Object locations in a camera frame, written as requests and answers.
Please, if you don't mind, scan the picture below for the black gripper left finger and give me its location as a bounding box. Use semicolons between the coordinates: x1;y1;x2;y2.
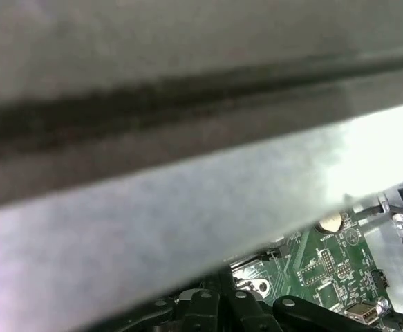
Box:
128;289;220;332

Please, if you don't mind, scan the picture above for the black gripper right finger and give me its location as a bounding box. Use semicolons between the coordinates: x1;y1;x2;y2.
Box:
221;276;373;332

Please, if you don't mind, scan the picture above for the green motherboard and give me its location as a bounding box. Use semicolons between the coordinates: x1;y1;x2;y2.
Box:
221;207;401;332

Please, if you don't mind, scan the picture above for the round coin battery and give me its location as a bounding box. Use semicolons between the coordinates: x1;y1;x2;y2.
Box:
317;211;343;233

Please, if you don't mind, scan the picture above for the silver internal USB port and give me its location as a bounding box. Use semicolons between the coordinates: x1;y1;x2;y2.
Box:
345;303;378;325

